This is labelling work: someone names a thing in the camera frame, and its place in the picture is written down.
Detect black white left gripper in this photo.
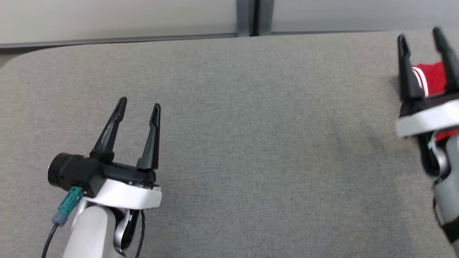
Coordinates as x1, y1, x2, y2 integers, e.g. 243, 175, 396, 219
84, 97, 163, 210

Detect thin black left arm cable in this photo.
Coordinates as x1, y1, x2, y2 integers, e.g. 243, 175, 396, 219
134, 209, 146, 258

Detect grey partition post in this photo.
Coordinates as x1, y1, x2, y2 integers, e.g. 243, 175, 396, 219
236, 0, 275, 37

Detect left camera cable teal plug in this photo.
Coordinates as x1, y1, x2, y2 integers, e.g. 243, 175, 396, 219
41, 186, 84, 258

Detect red Bulls 23 jersey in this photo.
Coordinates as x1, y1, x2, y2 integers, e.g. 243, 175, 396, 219
410, 62, 459, 142

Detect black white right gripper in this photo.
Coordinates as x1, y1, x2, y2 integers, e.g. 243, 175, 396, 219
396, 26, 459, 139

